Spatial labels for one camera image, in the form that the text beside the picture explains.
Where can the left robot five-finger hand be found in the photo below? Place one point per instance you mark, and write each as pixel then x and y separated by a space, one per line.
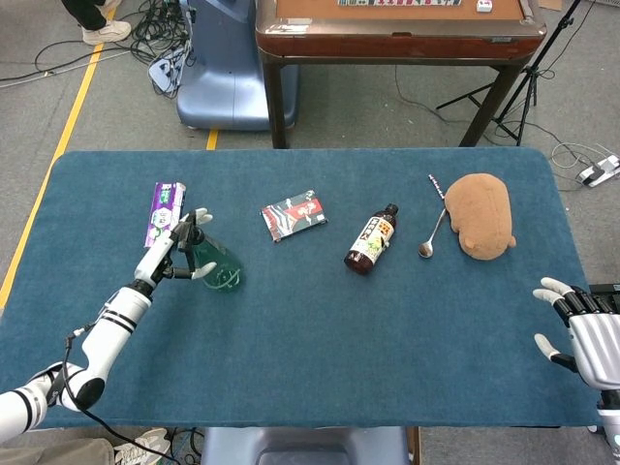
pixel 157 257

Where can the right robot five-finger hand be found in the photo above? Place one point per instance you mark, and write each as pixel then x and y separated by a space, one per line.
pixel 598 344

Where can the green transparent spray bottle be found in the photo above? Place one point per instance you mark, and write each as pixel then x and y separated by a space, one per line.
pixel 223 261

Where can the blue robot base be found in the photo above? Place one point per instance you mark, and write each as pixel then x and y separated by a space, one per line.
pixel 223 72

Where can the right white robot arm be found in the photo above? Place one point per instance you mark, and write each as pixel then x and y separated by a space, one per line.
pixel 611 431

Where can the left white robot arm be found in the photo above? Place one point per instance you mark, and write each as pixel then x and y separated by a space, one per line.
pixel 111 334

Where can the brown tea bottle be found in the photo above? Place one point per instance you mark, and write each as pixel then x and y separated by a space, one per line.
pixel 370 242

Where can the black tripod stand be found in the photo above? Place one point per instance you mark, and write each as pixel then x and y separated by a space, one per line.
pixel 530 77

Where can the purple toothpaste box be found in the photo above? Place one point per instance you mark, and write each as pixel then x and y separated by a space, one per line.
pixel 164 208

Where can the black box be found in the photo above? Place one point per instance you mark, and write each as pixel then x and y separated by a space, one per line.
pixel 608 289

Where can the red black snack packet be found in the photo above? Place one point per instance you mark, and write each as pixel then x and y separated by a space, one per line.
pixel 295 213

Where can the white power strip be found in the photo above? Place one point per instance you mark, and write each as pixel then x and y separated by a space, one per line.
pixel 598 172
pixel 162 70

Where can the brown plush toy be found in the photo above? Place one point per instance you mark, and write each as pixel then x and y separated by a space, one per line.
pixel 479 215

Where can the white grey sneaker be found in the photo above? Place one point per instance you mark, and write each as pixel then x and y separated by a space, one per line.
pixel 145 443

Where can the metal spoon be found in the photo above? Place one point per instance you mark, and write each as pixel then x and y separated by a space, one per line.
pixel 425 250

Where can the blue felt table mat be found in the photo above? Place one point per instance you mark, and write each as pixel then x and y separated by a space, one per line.
pixel 339 339

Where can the khaki trouser leg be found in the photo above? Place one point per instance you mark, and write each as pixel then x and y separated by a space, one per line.
pixel 58 453

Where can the thin striped stick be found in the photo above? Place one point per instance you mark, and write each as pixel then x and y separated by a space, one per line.
pixel 436 186

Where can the blue grey robot chassis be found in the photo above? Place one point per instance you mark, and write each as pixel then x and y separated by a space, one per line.
pixel 305 445

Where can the black trouser leg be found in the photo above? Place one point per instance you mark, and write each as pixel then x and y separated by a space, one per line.
pixel 84 12

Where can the wooden mahjong table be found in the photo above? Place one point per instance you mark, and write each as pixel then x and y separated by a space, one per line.
pixel 397 41

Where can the row of mahjong tiles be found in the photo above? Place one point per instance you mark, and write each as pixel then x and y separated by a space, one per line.
pixel 397 2

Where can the single mahjong tile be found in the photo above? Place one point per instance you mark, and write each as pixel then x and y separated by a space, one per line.
pixel 485 5

